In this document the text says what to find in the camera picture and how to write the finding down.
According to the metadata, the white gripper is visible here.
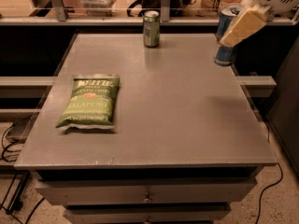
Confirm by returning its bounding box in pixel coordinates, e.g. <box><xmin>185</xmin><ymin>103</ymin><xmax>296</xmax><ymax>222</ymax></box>
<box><xmin>220</xmin><ymin>0</ymin><xmax>299</xmax><ymax>47</ymax></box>

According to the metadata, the blue silver redbull can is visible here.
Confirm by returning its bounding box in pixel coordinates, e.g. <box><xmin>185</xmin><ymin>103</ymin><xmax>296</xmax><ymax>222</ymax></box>
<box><xmin>213</xmin><ymin>2</ymin><xmax>246</xmax><ymax>67</ymax></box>

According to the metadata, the green soda can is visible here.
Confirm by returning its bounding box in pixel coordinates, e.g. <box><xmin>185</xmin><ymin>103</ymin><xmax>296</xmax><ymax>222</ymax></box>
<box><xmin>143</xmin><ymin>10</ymin><xmax>160</xmax><ymax>48</ymax></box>

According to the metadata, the green jalapeno chips bag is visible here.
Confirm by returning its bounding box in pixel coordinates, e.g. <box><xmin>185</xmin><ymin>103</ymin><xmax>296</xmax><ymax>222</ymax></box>
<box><xmin>56</xmin><ymin>74</ymin><xmax>121</xmax><ymax>130</ymax></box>

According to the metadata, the grey top drawer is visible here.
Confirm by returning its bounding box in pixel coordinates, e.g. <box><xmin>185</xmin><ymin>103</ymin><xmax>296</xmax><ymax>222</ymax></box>
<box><xmin>36</xmin><ymin>178</ymin><xmax>256</xmax><ymax>206</ymax></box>

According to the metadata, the grey drawer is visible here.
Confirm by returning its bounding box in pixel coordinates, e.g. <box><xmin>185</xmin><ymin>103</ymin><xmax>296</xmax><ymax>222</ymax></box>
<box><xmin>64</xmin><ymin>204</ymin><xmax>231</xmax><ymax>224</ymax></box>
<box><xmin>36</xmin><ymin>178</ymin><xmax>256</xmax><ymax>206</ymax></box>

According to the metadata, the grey lower drawer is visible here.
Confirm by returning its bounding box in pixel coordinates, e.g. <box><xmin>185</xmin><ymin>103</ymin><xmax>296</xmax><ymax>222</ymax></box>
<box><xmin>64</xmin><ymin>204</ymin><xmax>231</xmax><ymax>224</ymax></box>

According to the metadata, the black cable right floor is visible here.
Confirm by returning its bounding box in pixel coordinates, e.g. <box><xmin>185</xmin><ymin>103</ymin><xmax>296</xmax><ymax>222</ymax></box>
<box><xmin>254</xmin><ymin>161</ymin><xmax>284</xmax><ymax>224</ymax></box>

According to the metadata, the metal shelf rail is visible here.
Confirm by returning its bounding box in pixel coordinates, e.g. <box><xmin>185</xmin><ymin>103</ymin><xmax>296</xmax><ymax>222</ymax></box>
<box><xmin>0</xmin><ymin>0</ymin><xmax>299</xmax><ymax>27</ymax></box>

